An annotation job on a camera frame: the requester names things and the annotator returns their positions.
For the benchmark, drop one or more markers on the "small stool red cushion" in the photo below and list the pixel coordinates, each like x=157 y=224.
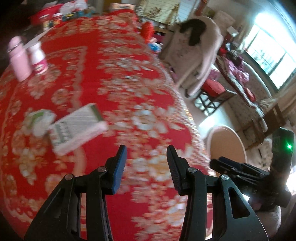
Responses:
x=211 y=96

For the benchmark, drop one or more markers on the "red floral tablecloth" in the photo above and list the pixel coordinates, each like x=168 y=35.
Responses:
x=104 y=88

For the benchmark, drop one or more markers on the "beige trash bin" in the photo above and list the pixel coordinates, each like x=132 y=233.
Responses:
x=222 y=141

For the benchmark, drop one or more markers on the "red thermos flask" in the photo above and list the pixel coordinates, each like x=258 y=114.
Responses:
x=147 y=31

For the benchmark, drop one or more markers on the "pink thermos bottle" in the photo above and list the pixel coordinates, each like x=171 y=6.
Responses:
x=19 y=59

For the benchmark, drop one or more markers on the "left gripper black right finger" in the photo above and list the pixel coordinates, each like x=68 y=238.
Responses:
x=233 y=217

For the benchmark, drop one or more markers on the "green white medicine box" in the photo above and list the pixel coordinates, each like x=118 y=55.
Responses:
x=77 y=128

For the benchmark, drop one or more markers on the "small white pill bottle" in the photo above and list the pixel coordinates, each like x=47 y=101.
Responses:
x=37 y=58

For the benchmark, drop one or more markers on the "crumpled white green wrapper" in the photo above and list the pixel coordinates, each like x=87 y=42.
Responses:
x=39 y=121

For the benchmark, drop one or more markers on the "chair with white coat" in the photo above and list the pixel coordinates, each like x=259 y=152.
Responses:
x=189 y=50

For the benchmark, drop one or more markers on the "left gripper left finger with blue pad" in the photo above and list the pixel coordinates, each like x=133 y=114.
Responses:
x=59 y=216

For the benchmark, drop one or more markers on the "floral sofa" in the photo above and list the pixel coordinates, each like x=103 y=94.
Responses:
x=252 y=100

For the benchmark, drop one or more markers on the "red plastic basin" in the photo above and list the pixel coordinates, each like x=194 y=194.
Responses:
x=35 y=19

